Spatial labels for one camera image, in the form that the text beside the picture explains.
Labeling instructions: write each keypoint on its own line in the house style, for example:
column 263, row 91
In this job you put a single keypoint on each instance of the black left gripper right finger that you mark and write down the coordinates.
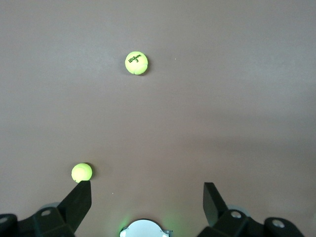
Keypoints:
column 217, row 212

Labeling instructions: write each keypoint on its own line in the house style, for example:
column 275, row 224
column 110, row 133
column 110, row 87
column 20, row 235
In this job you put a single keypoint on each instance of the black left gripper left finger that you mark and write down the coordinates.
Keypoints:
column 74, row 209

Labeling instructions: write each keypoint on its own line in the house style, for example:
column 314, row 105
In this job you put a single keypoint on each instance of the yellow Wilson 3 tennis ball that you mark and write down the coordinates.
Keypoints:
column 136, row 63

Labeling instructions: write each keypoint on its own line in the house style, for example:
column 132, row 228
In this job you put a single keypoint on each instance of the brown table mat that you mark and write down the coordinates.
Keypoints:
column 222, row 98

